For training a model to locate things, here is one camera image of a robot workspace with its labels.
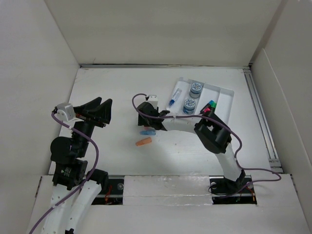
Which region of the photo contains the aluminium rail right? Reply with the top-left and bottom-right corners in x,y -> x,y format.
243,67 -> 284,174

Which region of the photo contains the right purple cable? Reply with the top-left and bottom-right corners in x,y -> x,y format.
131,93 -> 283,197

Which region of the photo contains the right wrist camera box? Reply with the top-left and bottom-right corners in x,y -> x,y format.
146,95 -> 158,109

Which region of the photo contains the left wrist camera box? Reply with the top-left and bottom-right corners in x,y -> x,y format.
56,102 -> 76,122

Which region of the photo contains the blue jar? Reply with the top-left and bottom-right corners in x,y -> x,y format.
189,82 -> 203,98
182,98 -> 196,115

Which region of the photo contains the pastel blue highlighter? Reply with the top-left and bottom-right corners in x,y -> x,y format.
139,130 -> 156,136

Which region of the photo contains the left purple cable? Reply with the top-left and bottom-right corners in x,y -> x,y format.
28,111 -> 100,234

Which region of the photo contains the purple cable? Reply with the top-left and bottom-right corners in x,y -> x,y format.
28,111 -> 100,234
131,93 -> 283,197

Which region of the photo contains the pastel orange highlighter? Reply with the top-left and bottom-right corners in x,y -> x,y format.
136,137 -> 152,147

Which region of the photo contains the white blue glue tube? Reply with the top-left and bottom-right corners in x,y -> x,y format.
168,88 -> 182,107

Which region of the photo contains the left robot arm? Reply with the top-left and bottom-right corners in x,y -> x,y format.
30,97 -> 113,234

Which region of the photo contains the white organizer tray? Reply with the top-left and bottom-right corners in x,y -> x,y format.
166,77 -> 234,124

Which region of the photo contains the pink cap black highlighter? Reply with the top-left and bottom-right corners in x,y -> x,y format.
202,107 -> 213,116

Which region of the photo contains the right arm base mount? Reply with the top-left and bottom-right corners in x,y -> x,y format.
208,175 -> 257,205

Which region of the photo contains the blue cap black highlighter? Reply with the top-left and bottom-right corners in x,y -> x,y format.
200,100 -> 214,114

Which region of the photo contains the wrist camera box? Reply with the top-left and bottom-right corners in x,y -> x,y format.
146,95 -> 158,109
56,102 -> 76,122

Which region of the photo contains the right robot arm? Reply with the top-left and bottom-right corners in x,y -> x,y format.
137,101 -> 245,192

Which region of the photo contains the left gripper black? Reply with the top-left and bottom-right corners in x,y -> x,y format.
73,96 -> 112,156

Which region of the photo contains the green cap black highlighter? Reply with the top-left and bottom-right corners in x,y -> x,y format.
210,102 -> 216,112

